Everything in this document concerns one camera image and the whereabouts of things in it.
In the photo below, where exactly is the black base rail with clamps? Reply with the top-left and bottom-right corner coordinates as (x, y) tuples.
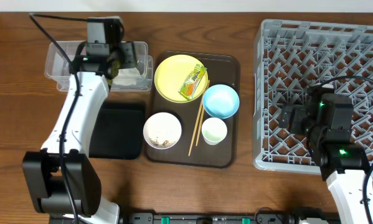
(49, 206), (342, 224)

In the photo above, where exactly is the wooden chopstick right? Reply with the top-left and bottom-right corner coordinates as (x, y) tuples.
(196, 101), (204, 147)

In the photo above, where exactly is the black food waste tray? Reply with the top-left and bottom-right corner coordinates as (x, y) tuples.
(89, 102), (145, 160)

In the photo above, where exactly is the yellow plate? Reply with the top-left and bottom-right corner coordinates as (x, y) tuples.
(154, 54), (209, 103)

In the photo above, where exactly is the wooden chopstick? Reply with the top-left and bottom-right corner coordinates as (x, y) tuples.
(188, 80), (210, 156)
(196, 101), (204, 147)

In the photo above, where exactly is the dark brown serving tray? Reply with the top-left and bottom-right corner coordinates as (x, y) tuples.
(144, 50), (240, 169)

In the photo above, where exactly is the light blue bowl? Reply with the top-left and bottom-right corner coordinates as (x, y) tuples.
(203, 84), (240, 119)

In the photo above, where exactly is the wooden chopstick left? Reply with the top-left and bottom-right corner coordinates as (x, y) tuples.
(188, 80), (210, 156)

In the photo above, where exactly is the crumpled white tissue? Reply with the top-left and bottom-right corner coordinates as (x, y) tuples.
(113, 68), (141, 86)

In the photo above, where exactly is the green orange snack wrapper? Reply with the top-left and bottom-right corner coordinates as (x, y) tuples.
(178, 64), (207, 101)

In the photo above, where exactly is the grey dishwasher rack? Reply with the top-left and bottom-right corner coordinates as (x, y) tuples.
(253, 19), (373, 177)

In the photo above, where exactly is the white bowl with rice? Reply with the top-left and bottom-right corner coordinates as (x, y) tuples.
(143, 112), (182, 150)

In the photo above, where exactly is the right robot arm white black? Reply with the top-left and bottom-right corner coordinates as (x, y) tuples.
(279, 93), (373, 223)

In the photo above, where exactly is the pale green cup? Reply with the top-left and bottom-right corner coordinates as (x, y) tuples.
(201, 118), (227, 146)

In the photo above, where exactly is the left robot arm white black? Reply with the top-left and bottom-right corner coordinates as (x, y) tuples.
(22, 41), (137, 223)

